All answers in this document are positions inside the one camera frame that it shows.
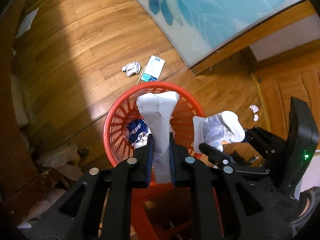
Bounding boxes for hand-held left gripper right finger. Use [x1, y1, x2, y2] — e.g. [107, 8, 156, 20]
[169, 132, 294, 240]

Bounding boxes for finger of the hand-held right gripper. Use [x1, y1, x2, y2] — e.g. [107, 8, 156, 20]
[199, 142, 271, 178]
[244, 127, 277, 160]

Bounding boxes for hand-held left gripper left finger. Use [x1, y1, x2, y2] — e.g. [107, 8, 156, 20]
[28, 134, 154, 240]

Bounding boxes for white printed plastic pouch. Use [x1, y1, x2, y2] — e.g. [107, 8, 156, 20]
[192, 111, 245, 154]

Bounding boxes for crushed blue can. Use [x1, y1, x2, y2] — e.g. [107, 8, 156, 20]
[125, 119, 150, 145]

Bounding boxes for red plastic basket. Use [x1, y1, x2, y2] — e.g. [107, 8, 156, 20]
[103, 81, 224, 240]

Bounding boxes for grey shoe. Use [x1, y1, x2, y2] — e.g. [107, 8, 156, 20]
[282, 187, 320, 233]

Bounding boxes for brown crumpled paper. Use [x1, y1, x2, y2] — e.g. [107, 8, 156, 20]
[36, 142, 84, 180]

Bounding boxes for thin wooden stick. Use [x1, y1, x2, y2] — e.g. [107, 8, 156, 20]
[137, 66, 147, 84]

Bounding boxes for white and teal box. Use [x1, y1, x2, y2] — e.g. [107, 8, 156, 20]
[140, 55, 165, 82]

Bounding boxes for crumpled white paper ball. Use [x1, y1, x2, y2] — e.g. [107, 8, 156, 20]
[122, 60, 142, 77]

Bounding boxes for floral sliding wardrobe door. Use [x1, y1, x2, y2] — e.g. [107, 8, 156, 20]
[110, 0, 308, 69]

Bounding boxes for flat white paper sheet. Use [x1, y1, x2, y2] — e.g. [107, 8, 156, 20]
[15, 7, 40, 40]

